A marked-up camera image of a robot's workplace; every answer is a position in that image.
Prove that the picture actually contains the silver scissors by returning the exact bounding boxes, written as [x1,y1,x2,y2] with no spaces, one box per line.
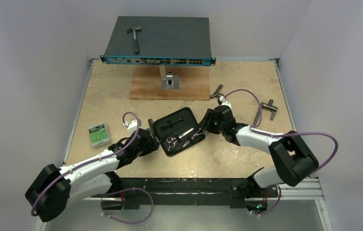
[166,128,194,150]
[182,129,207,147]

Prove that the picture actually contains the black hair comb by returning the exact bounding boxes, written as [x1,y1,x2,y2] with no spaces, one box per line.
[148,119,154,130]

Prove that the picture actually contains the black hair clip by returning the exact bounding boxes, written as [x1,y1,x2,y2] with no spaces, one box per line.
[161,117,183,129]

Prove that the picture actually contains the black zip tool case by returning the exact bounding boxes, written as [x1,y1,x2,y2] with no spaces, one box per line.
[152,107,206,156]

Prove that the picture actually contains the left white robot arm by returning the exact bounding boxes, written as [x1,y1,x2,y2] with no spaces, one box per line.
[25,128,159,222]

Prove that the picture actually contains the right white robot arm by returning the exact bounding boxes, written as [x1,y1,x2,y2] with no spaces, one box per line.
[199,105,319,196]

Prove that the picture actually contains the green clear plastic box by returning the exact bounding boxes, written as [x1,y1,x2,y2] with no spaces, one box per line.
[88,123,110,148]

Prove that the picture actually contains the brown wooden board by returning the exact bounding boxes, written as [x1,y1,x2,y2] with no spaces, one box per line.
[129,65,210,100]

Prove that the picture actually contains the steel claw hammer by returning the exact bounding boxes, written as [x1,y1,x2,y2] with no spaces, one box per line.
[126,26,142,54]

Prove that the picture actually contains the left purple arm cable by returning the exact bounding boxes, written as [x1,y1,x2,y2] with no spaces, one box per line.
[31,111,142,218]

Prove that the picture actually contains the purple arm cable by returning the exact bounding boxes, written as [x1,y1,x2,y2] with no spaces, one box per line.
[31,111,142,218]
[220,89,339,174]

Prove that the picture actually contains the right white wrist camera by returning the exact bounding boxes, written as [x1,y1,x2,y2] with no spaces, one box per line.
[218,96,232,109]

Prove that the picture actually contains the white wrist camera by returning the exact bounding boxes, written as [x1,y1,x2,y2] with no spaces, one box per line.
[218,96,232,109]
[123,119,141,133]

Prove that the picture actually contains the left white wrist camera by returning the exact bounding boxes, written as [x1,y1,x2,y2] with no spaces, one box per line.
[123,119,141,133]

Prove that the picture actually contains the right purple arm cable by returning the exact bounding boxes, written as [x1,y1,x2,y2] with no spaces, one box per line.
[220,89,339,174]

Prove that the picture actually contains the large dark metal handle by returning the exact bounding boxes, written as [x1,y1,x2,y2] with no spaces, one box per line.
[253,99,278,126]

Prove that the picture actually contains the grey metal stand bracket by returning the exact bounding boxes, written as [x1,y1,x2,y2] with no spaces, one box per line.
[159,65,180,90]

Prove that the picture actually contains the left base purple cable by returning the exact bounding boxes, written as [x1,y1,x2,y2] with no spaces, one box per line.
[100,186,155,224]

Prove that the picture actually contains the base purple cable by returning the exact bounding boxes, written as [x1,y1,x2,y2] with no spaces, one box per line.
[249,185,283,218]
[100,186,155,224]

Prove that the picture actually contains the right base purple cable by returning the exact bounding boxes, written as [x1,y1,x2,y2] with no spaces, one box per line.
[249,185,283,218]

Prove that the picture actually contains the blue rack network switch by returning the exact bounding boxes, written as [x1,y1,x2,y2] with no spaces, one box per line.
[100,16,216,66]

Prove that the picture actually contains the aluminium table frame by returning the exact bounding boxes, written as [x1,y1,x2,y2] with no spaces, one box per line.
[38,57,333,231]

